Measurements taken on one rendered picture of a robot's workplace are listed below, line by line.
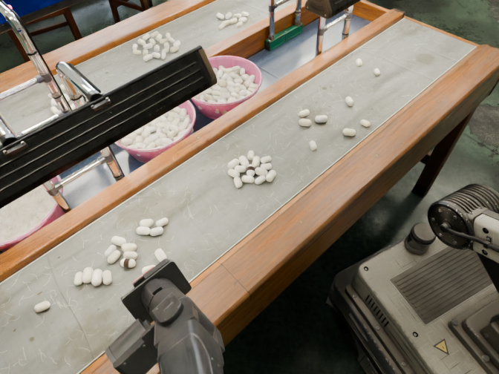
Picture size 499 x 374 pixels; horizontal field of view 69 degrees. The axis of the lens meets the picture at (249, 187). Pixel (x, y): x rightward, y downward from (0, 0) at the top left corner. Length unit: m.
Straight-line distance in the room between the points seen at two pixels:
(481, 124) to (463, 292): 1.46
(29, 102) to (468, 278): 1.50
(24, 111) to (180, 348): 1.13
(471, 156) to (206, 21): 1.55
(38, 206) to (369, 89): 1.05
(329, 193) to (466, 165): 1.39
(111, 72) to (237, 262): 0.91
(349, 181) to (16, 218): 0.87
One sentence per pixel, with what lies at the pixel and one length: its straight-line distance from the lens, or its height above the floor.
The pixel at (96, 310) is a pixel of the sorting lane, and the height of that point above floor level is 0.74.
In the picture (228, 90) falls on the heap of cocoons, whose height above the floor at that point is 0.74.
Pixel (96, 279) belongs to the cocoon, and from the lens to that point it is 0.89.
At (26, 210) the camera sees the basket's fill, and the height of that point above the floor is 0.73.
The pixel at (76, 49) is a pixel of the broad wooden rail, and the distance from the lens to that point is 1.61.
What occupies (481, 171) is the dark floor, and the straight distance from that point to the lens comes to 2.25.
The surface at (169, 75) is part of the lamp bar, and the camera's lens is 0.73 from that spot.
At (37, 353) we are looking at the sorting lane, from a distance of 0.91.
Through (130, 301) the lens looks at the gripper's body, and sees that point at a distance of 0.64.
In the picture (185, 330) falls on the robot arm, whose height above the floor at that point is 1.08.
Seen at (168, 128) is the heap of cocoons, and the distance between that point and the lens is 1.16.
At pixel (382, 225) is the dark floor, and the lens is 1.84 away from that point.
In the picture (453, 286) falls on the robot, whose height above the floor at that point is 0.47.
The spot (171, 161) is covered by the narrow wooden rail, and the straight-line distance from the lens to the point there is 1.02.
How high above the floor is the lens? 1.50
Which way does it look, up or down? 52 degrees down
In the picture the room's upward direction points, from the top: 4 degrees counter-clockwise
